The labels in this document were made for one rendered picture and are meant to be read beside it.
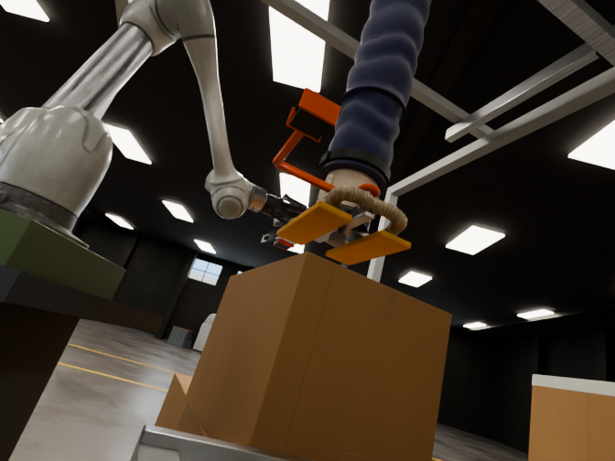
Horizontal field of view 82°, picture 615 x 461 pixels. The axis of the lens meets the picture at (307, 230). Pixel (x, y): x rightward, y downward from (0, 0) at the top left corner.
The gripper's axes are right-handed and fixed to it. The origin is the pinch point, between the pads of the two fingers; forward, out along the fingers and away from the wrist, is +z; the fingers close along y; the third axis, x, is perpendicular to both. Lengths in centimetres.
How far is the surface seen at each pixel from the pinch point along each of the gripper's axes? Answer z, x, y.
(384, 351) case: 4, 55, 42
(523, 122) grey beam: 177, -57, -190
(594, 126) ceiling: 308, -76, -274
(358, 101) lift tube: -8.0, 32.5, -32.2
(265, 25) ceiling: -52, -196, -274
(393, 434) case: 10, 55, 56
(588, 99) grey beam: 183, -11, -187
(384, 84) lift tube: -2, 37, -40
